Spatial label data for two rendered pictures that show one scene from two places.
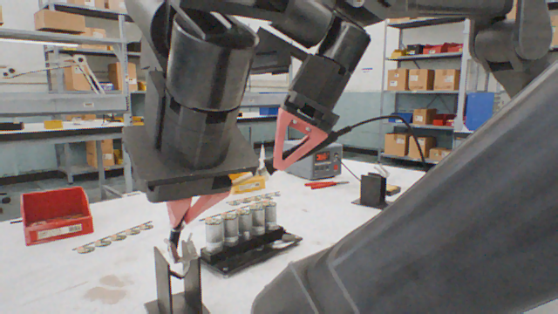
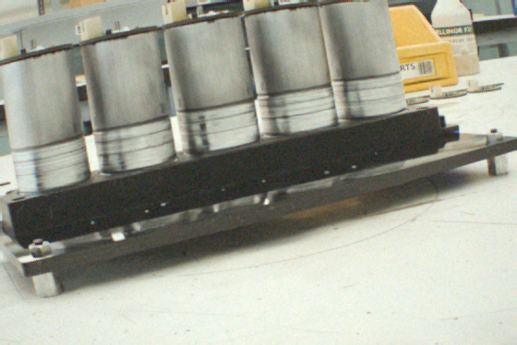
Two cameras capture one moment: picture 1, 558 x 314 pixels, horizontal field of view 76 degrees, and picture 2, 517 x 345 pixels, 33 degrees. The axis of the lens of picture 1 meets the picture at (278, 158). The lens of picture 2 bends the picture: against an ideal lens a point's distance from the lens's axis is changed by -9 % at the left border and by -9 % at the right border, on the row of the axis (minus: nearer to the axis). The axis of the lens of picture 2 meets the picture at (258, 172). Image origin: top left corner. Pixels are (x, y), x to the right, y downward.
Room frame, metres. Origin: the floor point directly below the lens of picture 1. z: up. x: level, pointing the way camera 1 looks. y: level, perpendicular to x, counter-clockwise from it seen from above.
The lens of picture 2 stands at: (0.26, -0.07, 0.80)
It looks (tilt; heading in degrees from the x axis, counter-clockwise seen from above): 9 degrees down; 23
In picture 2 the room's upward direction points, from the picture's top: 10 degrees counter-clockwise
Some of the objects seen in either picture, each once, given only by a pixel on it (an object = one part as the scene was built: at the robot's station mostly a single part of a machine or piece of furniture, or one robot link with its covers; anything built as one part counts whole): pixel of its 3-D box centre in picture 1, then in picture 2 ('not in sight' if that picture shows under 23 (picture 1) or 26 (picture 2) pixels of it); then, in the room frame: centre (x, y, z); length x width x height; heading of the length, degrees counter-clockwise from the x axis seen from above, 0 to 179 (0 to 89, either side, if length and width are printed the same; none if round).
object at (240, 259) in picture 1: (252, 249); (255, 200); (0.51, 0.04, 0.76); 0.16 x 0.07 x 0.01; 137
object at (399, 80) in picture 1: (432, 85); not in sight; (4.73, -1.99, 1.09); 1.20 x 0.45 x 2.18; 45
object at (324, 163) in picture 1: (310, 159); not in sight; (1.04, -0.10, 0.80); 0.15 x 0.12 x 0.10; 33
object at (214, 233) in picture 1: (214, 237); (45, 131); (0.48, 0.09, 0.79); 0.02 x 0.02 x 0.05
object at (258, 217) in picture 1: (256, 221); (293, 78); (0.54, 0.03, 0.79); 0.02 x 0.02 x 0.05
